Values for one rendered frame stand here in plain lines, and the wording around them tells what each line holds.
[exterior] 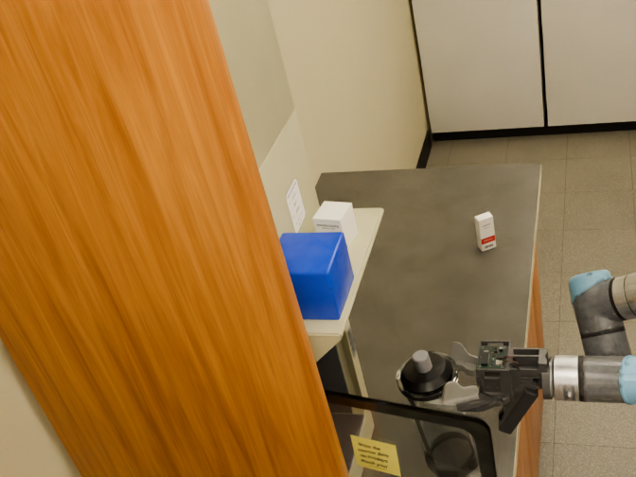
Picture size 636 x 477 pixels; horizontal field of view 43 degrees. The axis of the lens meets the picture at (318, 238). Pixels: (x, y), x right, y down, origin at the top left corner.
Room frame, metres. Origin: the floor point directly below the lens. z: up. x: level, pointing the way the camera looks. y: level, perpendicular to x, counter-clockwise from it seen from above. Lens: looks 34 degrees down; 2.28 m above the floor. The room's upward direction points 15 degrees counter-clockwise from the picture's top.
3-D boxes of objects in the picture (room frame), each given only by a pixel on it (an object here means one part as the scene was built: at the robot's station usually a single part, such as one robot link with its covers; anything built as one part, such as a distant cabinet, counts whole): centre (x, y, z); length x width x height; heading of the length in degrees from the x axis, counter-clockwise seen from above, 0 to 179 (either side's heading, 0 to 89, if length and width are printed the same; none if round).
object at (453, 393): (0.96, -0.15, 1.26); 0.09 x 0.03 x 0.06; 90
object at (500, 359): (0.96, -0.26, 1.26); 0.12 x 0.08 x 0.09; 67
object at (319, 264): (0.98, 0.03, 1.55); 0.10 x 0.10 x 0.09; 67
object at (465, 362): (1.04, -0.19, 1.26); 0.09 x 0.03 x 0.06; 43
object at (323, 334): (1.05, -0.01, 1.46); 0.32 x 0.12 x 0.10; 157
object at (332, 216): (1.11, -0.03, 1.54); 0.05 x 0.05 x 0.06; 58
